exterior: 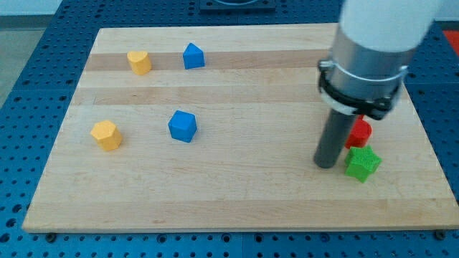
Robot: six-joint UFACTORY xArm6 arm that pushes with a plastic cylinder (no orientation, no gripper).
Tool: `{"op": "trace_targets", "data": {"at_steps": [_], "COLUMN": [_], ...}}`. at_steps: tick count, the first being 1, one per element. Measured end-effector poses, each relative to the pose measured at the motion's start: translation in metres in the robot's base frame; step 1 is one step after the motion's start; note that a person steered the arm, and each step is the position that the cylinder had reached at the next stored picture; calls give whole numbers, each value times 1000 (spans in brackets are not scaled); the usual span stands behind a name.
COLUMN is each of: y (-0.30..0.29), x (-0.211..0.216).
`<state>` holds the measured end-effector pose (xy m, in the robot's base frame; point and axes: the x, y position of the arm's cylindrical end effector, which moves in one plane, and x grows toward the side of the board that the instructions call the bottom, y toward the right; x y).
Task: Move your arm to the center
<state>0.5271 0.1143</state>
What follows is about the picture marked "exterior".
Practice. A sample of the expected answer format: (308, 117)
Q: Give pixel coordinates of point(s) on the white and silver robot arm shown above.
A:
(375, 42)

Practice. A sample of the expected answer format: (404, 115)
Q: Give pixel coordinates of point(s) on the light wooden board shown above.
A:
(249, 166)

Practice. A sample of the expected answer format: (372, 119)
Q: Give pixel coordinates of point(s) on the blue cube block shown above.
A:
(182, 126)

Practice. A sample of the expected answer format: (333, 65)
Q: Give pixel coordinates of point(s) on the blue triangular prism block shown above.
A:
(193, 57)

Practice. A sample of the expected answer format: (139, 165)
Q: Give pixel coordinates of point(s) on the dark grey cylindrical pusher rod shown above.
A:
(333, 138)

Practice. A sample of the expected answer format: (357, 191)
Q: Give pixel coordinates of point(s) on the yellow heart block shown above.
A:
(139, 62)

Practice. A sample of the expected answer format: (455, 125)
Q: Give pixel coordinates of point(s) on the yellow hexagon block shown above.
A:
(106, 135)

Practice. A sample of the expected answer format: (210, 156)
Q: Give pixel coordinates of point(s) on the red cylinder block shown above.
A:
(360, 133)

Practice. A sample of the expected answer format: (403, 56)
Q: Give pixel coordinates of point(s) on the green star block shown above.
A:
(361, 163)

